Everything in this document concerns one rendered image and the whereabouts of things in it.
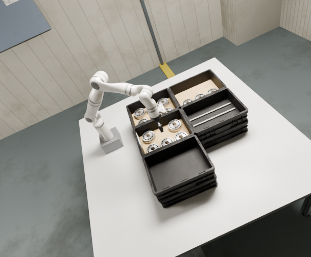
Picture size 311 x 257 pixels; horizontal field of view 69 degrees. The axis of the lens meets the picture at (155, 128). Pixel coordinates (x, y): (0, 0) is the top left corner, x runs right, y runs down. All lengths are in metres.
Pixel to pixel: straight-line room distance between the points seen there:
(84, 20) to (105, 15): 0.30
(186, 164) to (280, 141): 0.68
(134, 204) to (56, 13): 2.71
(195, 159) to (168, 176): 0.21
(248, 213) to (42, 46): 3.25
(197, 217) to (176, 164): 0.36
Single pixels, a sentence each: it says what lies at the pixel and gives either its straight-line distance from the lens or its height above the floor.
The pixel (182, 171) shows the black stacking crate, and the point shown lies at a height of 0.83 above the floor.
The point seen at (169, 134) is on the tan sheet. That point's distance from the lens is 1.75.
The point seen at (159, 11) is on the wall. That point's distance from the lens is 3.77.
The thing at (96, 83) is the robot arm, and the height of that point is 1.43.
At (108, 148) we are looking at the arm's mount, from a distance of 2.00.
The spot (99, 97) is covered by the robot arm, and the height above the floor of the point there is 1.29.
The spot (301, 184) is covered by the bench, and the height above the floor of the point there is 0.70.
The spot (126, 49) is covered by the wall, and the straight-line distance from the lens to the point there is 3.81.
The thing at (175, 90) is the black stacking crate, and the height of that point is 0.88.
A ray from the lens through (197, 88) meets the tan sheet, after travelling 2.05.
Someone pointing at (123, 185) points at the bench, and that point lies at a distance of 1.80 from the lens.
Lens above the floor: 2.13
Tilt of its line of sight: 45 degrees down
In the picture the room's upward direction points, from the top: 25 degrees counter-clockwise
